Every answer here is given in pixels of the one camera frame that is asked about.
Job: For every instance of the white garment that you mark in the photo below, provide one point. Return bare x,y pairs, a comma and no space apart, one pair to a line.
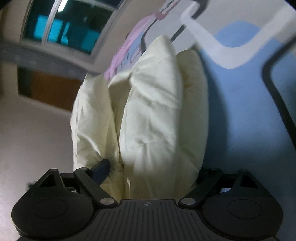
150,104

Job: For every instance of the brown wooden door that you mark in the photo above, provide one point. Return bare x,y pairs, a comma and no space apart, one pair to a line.
53,90

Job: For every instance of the patterned bed sheet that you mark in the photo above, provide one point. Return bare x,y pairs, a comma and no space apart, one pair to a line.
242,92

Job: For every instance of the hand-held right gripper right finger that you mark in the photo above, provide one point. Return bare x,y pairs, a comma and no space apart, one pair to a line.
208,183

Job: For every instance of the white framed window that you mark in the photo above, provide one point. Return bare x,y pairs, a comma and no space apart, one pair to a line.
69,25

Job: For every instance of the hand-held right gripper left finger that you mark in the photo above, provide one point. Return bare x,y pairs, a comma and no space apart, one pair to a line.
102,170

